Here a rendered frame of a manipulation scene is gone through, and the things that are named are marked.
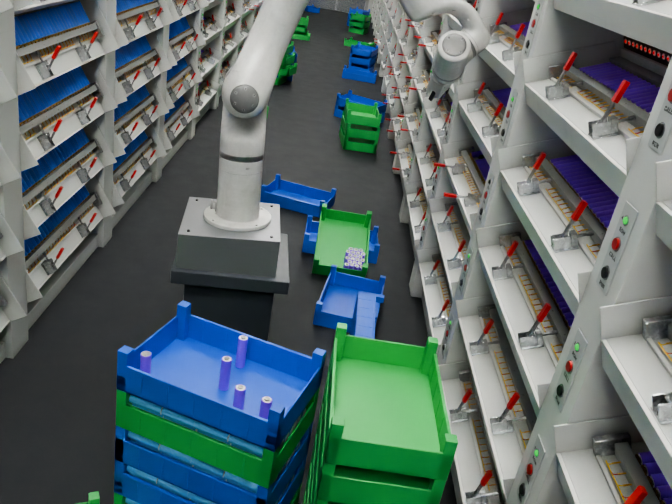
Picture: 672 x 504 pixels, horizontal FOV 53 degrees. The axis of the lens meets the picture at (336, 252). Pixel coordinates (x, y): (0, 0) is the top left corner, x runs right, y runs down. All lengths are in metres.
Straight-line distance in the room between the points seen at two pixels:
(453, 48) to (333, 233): 1.10
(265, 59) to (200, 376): 0.83
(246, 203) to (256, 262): 0.16
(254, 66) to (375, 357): 0.79
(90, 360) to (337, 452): 1.03
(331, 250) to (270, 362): 1.35
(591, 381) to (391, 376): 0.46
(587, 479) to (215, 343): 0.70
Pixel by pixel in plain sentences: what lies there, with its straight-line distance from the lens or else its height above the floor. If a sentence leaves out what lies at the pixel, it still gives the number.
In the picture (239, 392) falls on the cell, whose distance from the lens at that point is 1.12.
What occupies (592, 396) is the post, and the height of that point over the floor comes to 0.64.
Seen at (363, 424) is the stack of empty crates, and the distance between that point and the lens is 1.20.
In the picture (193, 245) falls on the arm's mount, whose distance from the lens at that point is 1.81.
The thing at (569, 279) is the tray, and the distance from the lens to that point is 1.10.
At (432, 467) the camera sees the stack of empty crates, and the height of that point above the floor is 0.42.
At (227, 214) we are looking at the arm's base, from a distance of 1.86.
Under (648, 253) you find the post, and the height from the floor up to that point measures 0.86.
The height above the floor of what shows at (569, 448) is 0.55.
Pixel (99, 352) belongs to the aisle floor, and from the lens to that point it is 2.00.
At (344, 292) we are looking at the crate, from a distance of 2.40.
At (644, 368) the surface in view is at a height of 0.74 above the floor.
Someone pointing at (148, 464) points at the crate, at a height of 0.26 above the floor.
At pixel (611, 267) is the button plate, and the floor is 0.82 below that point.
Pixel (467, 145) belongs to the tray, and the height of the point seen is 0.59.
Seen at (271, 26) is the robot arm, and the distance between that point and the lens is 1.73.
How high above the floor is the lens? 1.16
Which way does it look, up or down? 25 degrees down
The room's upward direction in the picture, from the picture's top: 10 degrees clockwise
